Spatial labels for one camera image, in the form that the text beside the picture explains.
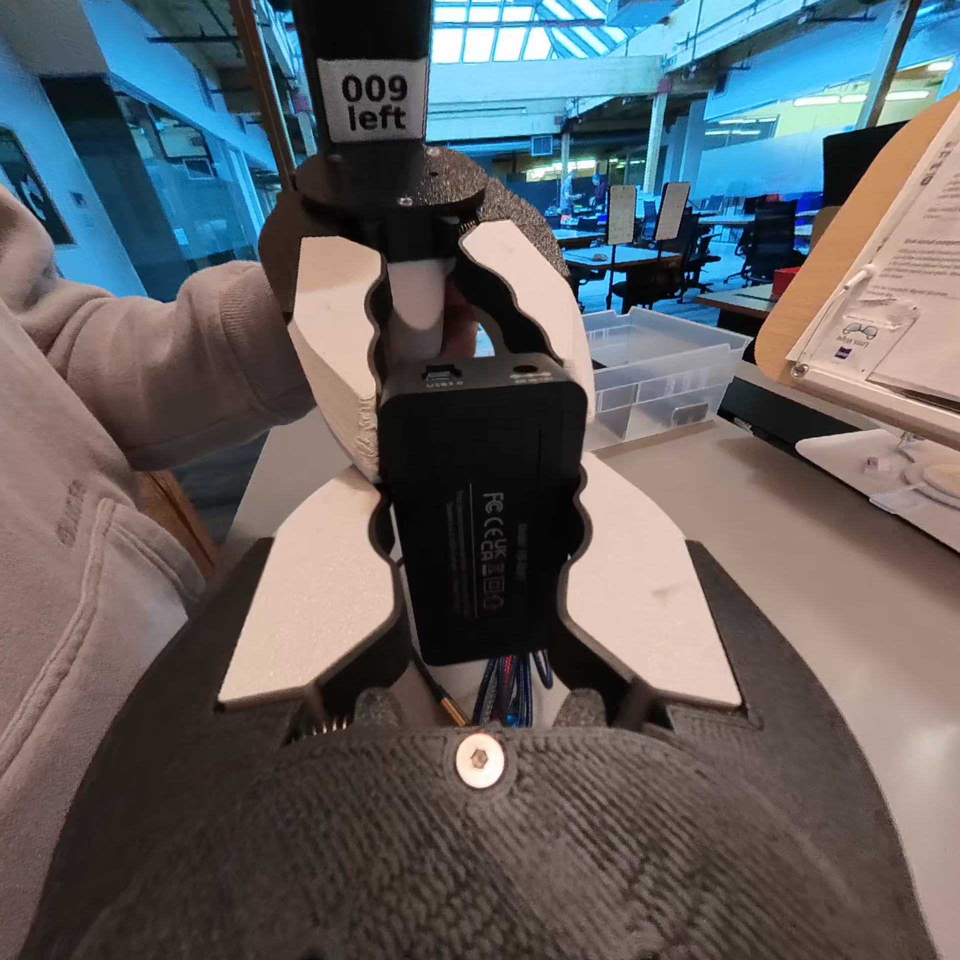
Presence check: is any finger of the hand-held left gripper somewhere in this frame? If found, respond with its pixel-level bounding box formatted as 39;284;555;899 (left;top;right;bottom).
456;220;598;430
288;235;393;483

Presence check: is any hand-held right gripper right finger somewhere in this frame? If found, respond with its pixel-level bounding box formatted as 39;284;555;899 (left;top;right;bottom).
556;448;744;712

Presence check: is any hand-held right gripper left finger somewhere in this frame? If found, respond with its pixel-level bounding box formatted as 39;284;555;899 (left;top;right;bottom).
217;468;400;712

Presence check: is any black cable with orange plugs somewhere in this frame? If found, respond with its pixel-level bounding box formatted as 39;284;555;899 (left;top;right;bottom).
411;652;472;729

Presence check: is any black usb hub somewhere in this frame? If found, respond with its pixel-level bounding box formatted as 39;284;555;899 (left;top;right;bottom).
377;352;591;669

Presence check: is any person's left forearm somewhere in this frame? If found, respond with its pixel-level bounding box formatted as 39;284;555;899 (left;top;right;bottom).
0;183;318;475

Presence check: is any person's left hand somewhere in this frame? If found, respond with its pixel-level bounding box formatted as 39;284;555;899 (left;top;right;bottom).
441;276;483;361

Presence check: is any wooden desk sign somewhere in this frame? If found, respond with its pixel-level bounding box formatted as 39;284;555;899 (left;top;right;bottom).
606;183;640;246
654;180;693;243

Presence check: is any metal pole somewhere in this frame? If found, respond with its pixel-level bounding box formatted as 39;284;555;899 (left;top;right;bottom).
227;0;303;196

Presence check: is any clear plastic bin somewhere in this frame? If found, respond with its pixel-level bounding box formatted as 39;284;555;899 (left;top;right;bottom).
579;306;753;453

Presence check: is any black office chair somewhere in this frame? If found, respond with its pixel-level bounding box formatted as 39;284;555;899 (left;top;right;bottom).
726;196;801;290

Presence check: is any white stand base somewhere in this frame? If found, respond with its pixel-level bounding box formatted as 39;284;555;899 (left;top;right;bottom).
795;429;960;552

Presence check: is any person's pale hooded sweater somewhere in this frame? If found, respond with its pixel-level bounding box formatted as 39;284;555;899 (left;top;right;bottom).
0;300;219;960

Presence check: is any wooden document board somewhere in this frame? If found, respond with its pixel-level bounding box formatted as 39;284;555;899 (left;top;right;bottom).
753;93;960;440

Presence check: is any small clear wipe bag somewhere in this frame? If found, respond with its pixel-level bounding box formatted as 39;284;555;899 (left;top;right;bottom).
787;298;922;385

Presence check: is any black monitor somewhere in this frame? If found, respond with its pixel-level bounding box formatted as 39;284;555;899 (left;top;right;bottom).
822;123;912;210

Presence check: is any white printed paper sheet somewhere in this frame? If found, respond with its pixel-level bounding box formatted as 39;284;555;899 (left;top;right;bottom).
791;97;960;410

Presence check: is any bundle of blue braided cables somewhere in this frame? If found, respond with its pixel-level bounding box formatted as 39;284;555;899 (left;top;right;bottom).
471;651;560;730

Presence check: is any dark wall poster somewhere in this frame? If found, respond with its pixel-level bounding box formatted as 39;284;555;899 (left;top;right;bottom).
0;126;78;250

